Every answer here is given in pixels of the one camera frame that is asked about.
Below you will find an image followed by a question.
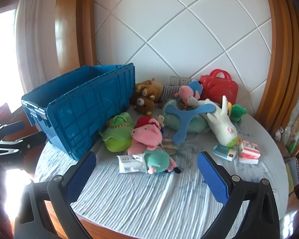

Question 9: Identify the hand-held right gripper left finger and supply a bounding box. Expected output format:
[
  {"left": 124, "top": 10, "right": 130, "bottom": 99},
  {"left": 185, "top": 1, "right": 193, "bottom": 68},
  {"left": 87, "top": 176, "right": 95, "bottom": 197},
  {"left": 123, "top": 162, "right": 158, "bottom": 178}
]
[{"left": 14, "top": 151, "right": 97, "bottom": 239}]

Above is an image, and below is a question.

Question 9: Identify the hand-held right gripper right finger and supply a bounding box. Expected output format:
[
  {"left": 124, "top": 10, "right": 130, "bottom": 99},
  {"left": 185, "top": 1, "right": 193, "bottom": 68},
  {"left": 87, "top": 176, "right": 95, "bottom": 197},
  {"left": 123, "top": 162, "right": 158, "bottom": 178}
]
[{"left": 197, "top": 151, "right": 282, "bottom": 239}]

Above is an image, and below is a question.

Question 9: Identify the green parrot plush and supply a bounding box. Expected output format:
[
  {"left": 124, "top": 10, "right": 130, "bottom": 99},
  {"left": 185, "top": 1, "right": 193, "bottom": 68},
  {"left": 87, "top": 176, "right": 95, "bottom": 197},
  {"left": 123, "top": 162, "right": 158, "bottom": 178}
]
[{"left": 228, "top": 102, "right": 248, "bottom": 123}]

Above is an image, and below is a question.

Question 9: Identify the small blue white packet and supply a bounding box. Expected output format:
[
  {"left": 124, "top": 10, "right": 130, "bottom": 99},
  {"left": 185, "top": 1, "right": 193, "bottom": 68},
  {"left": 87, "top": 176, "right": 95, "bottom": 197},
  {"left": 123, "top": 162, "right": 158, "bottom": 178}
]
[{"left": 212, "top": 144, "right": 238, "bottom": 162}]

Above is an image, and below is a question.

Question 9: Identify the pink pig plush red hat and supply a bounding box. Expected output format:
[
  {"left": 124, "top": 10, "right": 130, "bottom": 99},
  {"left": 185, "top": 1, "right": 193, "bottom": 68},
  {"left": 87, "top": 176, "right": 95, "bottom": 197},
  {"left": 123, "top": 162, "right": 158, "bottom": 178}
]
[{"left": 127, "top": 116, "right": 165, "bottom": 156}]

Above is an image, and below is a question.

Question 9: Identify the white rabbit plush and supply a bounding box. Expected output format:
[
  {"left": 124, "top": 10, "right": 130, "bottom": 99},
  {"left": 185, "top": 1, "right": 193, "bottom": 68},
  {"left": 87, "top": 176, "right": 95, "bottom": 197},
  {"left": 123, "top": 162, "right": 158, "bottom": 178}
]
[{"left": 186, "top": 95, "right": 240, "bottom": 147}]

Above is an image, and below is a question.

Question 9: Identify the brown plush with striped shirt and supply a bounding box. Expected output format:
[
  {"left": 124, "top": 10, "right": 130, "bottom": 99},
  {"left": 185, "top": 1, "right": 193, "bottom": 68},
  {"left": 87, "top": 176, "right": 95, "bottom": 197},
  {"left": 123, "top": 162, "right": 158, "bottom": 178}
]
[{"left": 135, "top": 78, "right": 182, "bottom": 102}]

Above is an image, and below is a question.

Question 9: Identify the bright window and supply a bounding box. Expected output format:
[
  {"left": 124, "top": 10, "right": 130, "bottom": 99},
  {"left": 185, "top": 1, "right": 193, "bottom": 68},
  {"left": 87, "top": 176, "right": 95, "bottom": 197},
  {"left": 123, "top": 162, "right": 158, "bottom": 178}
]
[{"left": 0, "top": 7, "right": 18, "bottom": 127}]

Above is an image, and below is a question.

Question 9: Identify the red white tissue pack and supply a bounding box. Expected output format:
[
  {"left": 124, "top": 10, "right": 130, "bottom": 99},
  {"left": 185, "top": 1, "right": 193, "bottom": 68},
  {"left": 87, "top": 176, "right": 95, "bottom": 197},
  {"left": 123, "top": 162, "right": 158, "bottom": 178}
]
[{"left": 238, "top": 139, "right": 261, "bottom": 165}]

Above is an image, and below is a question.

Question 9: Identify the small brown bear plush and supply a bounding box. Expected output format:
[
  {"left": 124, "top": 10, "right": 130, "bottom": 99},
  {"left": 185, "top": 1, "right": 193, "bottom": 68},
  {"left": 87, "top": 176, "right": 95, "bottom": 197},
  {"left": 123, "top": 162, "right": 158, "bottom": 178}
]
[{"left": 130, "top": 95, "right": 155, "bottom": 116}]

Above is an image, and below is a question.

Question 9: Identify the green frog hat plush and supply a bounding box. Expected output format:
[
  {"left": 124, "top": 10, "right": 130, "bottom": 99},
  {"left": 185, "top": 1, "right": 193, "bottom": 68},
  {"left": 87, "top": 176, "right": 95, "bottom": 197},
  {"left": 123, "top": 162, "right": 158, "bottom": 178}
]
[{"left": 99, "top": 112, "right": 135, "bottom": 153}]

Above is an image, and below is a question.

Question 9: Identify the blue plastic crate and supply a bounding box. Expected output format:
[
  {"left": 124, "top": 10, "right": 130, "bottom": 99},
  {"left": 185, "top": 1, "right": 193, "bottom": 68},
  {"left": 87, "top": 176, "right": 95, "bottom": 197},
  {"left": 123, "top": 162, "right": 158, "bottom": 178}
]
[{"left": 21, "top": 63, "right": 136, "bottom": 161}]

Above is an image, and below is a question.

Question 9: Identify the wooden wall pillar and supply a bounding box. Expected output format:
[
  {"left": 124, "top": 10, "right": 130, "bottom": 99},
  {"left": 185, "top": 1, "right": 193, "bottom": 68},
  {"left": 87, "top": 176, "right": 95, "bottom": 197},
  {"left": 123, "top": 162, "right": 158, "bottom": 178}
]
[
  {"left": 254, "top": 0, "right": 299, "bottom": 135},
  {"left": 56, "top": 0, "right": 97, "bottom": 68}
]

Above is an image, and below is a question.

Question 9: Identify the dark wooden chair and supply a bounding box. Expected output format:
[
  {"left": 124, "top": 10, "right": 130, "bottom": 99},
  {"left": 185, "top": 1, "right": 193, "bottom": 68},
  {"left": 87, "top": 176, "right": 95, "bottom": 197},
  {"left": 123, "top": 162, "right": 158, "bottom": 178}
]
[{"left": 0, "top": 102, "right": 18, "bottom": 127}]

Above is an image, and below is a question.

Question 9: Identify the pink pig plush blue outfit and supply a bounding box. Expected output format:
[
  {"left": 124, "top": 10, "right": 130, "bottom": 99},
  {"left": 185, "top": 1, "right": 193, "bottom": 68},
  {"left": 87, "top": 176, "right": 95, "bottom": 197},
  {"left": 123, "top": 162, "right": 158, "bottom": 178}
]
[{"left": 174, "top": 79, "right": 204, "bottom": 103}]

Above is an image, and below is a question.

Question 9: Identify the white curtain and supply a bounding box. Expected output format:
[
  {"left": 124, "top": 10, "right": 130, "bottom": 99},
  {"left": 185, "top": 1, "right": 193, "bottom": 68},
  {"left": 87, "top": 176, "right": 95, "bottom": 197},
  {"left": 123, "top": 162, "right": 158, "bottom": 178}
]
[{"left": 15, "top": 0, "right": 59, "bottom": 97}]

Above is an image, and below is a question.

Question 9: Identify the small beige plush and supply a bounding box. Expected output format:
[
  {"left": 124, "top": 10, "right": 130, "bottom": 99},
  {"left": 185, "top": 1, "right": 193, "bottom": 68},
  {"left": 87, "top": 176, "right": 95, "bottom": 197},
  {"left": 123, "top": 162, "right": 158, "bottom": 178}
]
[{"left": 154, "top": 115, "right": 165, "bottom": 130}]

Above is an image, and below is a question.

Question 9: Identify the red plastic toy case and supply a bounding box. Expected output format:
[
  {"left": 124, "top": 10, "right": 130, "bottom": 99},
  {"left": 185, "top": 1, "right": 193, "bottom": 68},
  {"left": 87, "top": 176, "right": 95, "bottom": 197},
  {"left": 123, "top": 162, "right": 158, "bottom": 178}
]
[{"left": 199, "top": 69, "right": 239, "bottom": 105}]

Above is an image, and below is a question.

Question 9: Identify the light blue boomerang toy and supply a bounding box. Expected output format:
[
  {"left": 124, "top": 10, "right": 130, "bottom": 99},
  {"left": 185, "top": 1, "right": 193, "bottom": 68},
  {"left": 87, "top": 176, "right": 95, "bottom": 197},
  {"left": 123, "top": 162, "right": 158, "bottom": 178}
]
[{"left": 165, "top": 103, "right": 216, "bottom": 145}]

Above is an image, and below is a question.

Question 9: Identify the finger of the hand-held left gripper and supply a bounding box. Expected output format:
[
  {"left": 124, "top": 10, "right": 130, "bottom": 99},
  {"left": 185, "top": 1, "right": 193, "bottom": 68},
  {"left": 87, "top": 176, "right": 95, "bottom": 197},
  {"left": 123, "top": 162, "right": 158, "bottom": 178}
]
[
  {"left": 5, "top": 131, "right": 47, "bottom": 155},
  {"left": 0, "top": 121, "right": 25, "bottom": 141}
]

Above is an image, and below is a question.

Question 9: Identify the stack of folded towels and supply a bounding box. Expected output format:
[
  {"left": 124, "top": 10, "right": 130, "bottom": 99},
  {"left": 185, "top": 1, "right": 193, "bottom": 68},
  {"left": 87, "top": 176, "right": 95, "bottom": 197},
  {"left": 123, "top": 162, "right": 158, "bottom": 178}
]
[{"left": 284, "top": 156, "right": 299, "bottom": 195}]

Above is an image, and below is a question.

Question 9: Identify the teal cushion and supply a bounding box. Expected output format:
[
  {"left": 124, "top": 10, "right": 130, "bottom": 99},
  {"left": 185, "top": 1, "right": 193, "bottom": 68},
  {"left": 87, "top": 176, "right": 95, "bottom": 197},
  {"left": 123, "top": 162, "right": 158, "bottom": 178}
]
[{"left": 162, "top": 99, "right": 211, "bottom": 133}]

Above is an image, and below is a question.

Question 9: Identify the pink pig plush green outfit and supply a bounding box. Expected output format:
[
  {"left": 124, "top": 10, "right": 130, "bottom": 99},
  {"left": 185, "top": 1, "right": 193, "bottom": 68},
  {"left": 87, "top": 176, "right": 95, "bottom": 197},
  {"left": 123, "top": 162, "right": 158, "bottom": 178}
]
[{"left": 143, "top": 147, "right": 182, "bottom": 175}]

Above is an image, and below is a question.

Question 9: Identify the beige brown striped plush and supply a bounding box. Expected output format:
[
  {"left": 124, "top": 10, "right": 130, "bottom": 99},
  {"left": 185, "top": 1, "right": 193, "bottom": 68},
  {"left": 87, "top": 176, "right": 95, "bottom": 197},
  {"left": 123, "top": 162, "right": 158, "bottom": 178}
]
[{"left": 161, "top": 138, "right": 178, "bottom": 155}]

